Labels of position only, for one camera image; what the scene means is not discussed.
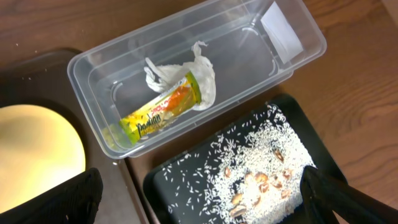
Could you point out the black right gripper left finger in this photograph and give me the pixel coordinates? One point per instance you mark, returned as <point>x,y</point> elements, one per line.
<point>74,201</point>

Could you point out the clear plastic bin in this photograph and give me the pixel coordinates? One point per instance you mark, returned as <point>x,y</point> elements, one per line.
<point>253,46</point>

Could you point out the black waste tray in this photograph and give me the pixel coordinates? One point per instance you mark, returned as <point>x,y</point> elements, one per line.
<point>186,186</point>

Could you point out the white napkin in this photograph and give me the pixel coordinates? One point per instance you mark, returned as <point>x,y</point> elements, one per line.
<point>163,77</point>

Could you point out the green orange snack wrapper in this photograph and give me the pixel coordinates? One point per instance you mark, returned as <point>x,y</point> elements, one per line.
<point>162,110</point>

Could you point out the dark brown serving tray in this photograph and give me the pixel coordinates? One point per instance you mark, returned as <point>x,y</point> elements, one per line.
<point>43,80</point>

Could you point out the yellow plate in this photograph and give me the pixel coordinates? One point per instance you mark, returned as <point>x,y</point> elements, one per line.
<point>40,149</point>

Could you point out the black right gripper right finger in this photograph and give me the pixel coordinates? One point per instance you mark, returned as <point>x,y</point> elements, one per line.
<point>324,197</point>

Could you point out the rice pile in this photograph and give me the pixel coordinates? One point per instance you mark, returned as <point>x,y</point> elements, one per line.
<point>261,161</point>

